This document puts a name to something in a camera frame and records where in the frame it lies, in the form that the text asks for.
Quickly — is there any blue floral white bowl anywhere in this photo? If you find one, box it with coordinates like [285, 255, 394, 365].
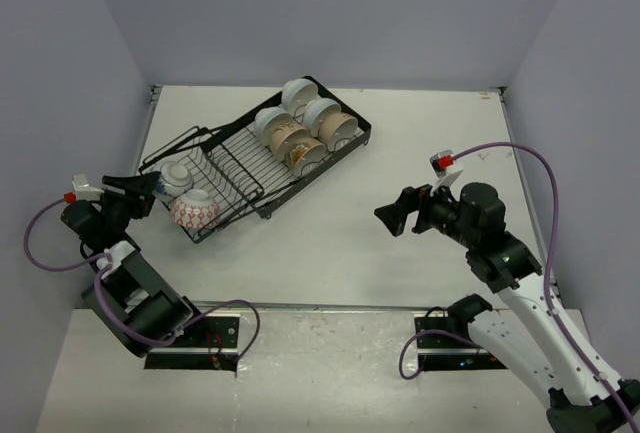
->
[152, 161, 194, 202]

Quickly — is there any plain beige bowl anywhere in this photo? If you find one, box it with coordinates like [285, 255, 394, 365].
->
[318, 112, 358, 152]

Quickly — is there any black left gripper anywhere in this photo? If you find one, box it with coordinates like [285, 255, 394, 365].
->
[98, 172, 161, 233]

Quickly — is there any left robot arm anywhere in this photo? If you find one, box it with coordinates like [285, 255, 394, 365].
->
[61, 172, 208, 357]

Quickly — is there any pale blue bowl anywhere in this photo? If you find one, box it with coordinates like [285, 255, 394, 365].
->
[303, 97, 341, 137]
[254, 106, 293, 146]
[281, 78, 318, 114]

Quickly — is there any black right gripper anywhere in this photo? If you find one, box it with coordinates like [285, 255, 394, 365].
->
[374, 174, 478, 248]

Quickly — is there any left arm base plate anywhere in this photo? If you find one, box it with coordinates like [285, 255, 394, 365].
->
[144, 314, 240, 372]

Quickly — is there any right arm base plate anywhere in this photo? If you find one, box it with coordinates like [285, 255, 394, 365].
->
[416, 335, 506, 372]

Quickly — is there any beige bowl colourful flower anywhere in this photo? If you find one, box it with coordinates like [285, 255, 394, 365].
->
[284, 138, 326, 178]

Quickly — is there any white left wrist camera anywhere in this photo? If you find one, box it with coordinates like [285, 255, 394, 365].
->
[72, 174, 103, 201]

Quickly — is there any beige bowl brown motif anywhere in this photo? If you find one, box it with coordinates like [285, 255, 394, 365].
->
[269, 120, 310, 161]

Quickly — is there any black wire dish rack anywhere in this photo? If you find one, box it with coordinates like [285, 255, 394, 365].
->
[138, 75, 371, 244]

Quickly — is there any pale blue bowl rear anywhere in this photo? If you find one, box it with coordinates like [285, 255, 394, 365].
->
[281, 78, 318, 114]

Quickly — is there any pale blue bowl right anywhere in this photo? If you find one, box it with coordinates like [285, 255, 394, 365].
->
[303, 97, 341, 137]

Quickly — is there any pale blue bowl left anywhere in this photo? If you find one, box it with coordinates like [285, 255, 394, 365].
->
[254, 106, 293, 146]

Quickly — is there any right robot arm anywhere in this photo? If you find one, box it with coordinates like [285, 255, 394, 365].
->
[374, 183, 639, 432]

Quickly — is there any red patterned white bowl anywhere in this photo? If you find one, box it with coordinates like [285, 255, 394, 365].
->
[170, 189, 220, 230]

